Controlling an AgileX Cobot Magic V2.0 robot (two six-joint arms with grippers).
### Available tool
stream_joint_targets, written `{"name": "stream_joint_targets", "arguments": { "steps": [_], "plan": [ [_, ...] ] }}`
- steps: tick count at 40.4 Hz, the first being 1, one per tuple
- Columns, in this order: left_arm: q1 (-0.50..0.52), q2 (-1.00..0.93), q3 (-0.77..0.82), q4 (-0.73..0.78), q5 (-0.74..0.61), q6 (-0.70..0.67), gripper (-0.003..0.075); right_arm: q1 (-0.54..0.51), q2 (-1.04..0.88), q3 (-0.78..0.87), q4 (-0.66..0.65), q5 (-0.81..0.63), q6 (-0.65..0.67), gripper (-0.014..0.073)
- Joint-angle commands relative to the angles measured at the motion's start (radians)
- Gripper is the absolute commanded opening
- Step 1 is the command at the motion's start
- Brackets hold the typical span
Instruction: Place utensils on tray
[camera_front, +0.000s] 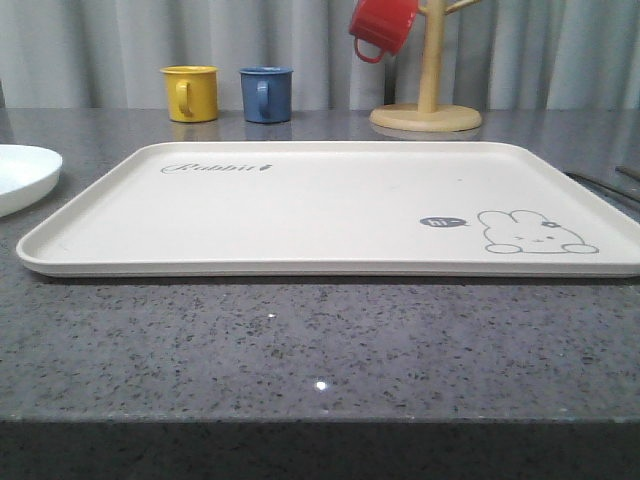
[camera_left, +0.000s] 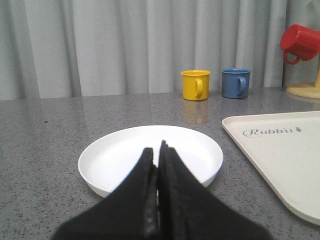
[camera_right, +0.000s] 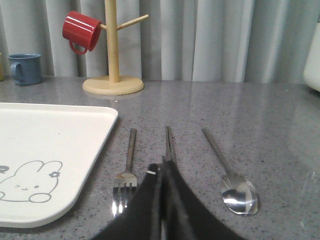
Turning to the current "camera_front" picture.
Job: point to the white round plate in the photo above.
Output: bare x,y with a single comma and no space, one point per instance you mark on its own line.
28,173

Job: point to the silver metal chopstick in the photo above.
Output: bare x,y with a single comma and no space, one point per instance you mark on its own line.
608,189
629,172

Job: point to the cream rabbit print tray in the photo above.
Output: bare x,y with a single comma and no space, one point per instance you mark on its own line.
351,208

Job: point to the blue enamel mug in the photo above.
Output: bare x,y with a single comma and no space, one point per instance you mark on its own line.
266,93

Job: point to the wooden mug tree stand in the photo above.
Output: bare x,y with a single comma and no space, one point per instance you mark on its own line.
428,115

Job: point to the yellow enamel mug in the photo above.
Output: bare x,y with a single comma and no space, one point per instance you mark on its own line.
192,95

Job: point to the red enamel mug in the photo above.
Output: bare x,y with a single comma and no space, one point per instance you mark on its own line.
385,24

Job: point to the grey pleated curtain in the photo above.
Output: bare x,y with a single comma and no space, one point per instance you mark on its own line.
496,54

